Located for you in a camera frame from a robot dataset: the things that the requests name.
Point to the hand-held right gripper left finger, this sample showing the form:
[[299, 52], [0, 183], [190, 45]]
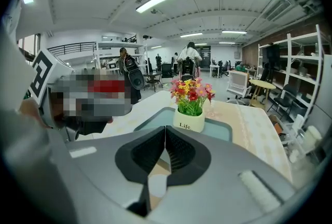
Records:
[[137, 158]]

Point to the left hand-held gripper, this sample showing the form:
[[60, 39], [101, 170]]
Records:
[[42, 72]]

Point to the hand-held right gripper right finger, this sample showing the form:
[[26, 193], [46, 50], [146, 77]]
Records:
[[192, 160]]

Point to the potted flower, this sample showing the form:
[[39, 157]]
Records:
[[190, 103]]

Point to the person's left forearm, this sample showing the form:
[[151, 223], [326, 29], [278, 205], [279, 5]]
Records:
[[32, 112]]

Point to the black balcony railing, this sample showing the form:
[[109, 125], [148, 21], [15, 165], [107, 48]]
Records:
[[71, 48]]

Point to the white storage rack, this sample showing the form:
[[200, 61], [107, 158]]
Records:
[[114, 45]]

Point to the small black table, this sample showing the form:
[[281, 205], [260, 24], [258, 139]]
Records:
[[153, 75]]

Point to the white mesh office chair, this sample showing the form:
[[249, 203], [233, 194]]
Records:
[[238, 83]]

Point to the black office chair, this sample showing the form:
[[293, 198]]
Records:
[[166, 70]]

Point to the white desk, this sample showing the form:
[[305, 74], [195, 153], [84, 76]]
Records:
[[214, 67]]

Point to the round wooden table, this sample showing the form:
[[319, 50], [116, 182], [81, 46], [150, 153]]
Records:
[[262, 85]]

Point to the black folding chair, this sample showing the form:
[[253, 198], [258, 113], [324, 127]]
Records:
[[286, 98]]

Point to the white plastic container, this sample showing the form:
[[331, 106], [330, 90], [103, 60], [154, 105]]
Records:
[[312, 136]]

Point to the tall white shelving unit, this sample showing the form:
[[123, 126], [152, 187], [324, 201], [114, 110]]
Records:
[[317, 67]]

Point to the black wall screen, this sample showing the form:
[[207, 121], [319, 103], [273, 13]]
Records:
[[203, 55]]

